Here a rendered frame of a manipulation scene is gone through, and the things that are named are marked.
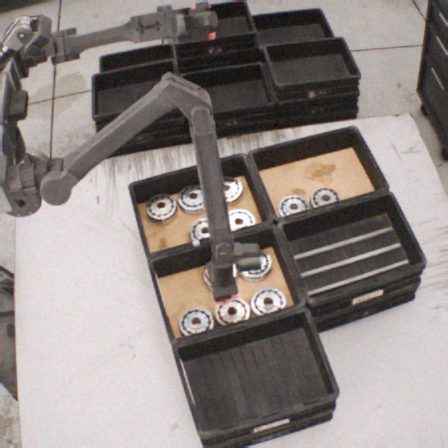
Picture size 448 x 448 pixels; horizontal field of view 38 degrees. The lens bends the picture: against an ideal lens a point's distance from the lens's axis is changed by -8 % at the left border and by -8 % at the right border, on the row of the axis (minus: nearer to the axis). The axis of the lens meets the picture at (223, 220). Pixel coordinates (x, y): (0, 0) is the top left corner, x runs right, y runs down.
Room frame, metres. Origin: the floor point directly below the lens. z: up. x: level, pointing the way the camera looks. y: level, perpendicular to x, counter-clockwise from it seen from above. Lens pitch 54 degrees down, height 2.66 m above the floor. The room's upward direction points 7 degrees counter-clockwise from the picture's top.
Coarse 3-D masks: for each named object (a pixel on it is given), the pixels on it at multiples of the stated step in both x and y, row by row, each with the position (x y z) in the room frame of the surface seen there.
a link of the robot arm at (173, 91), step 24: (144, 96) 1.14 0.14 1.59; (168, 96) 1.11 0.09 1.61; (192, 96) 1.11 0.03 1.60; (120, 120) 1.10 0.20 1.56; (144, 120) 1.10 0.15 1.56; (192, 120) 1.09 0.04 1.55; (96, 144) 1.08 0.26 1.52; (120, 144) 1.08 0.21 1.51; (72, 168) 1.05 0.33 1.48; (48, 192) 1.02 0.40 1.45
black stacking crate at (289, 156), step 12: (348, 132) 1.57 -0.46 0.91; (300, 144) 1.53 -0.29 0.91; (312, 144) 1.54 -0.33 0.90; (324, 144) 1.55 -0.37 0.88; (336, 144) 1.56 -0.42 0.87; (348, 144) 1.57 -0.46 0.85; (360, 144) 1.51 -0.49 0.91; (252, 156) 1.50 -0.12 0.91; (264, 156) 1.51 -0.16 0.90; (276, 156) 1.52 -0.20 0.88; (288, 156) 1.53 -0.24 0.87; (300, 156) 1.53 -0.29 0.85; (312, 156) 1.54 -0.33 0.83; (360, 156) 1.50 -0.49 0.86; (264, 168) 1.51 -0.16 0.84; (372, 168) 1.41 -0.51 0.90; (372, 180) 1.40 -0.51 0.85
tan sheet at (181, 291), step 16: (272, 256) 1.17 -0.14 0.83; (192, 272) 1.14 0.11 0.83; (272, 272) 1.11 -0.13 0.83; (176, 288) 1.09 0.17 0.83; (192, 288) 1.09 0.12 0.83; (240, 288) 1.07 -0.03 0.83; (256, 288) 1.06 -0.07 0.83; (176, 304) 1.04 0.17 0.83; (192, 304) 1.03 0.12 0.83; (208, 304) 1.02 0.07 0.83; (288, 304) 0.99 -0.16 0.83; (176, 320) 0.98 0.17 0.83; (176, 336) 0.93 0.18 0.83
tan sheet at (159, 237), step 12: (240, 180) 1.48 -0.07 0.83; (144, 204) 1.43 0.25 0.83; (240, 204) 1.38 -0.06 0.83; (252, 204) 1.37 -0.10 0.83; (144, 216) 1.38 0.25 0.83; (180, 216) 1.36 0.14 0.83; (192, 216) 1.35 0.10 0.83; (204, 216) 1.35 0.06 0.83; (144, 228) 1.33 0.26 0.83; (156, 228) 1.32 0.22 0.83; (168, 228) 1.32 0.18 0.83; (180, 228) 1.31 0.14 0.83; (156, 240) 1.28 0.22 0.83; (168, 240) 1.27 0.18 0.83; (180, 240) 1.27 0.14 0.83
